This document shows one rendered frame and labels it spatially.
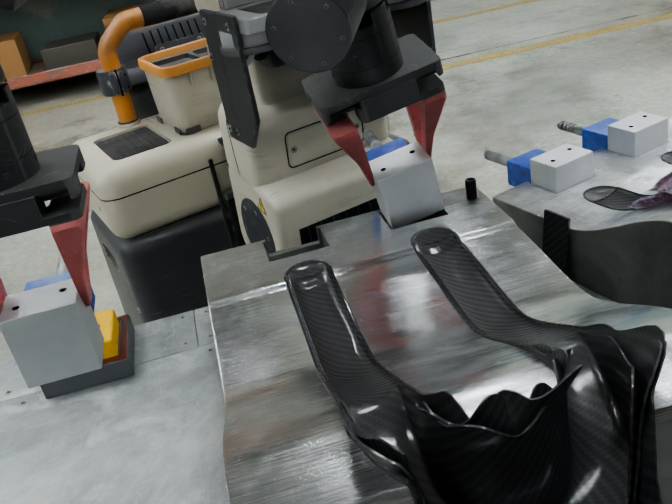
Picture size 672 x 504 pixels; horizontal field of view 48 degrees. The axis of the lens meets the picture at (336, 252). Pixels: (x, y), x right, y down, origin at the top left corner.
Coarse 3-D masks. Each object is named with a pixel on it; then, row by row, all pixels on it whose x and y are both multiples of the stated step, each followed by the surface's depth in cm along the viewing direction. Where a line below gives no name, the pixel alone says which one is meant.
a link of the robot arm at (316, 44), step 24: (288, 0) 48; (312, 0) 47; (336, 0) 47; (360, 0) 50; (288, 24) 49; (312, 24) 48; (336, 24) 48; (288, 48) 50; (312, 48) 49; (336, 48) 49; (312, 72) 51
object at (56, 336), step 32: (32, 288) 54; (64, 288) 51; (0, 320) 48; (32, 320) 49; (64, 320) 49; (96, 320) 54; (32, 352) 50; (64, 352) 50; (96, 352) 51; (32, 384) 51
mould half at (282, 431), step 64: (448, 192) 70; (256, 256) 66; (320, 256) 64; (384, 256) 62; (512, 256) 59; (256, 320) 57; (384, 320) 55; (448, 320) 53; (576, 320) 47; (640, 320) 42; (256, 384) 51; (320, 384) 48; (448, 384) 40; (512, 384) 38; (256, 448) 38; (320, 448) 37
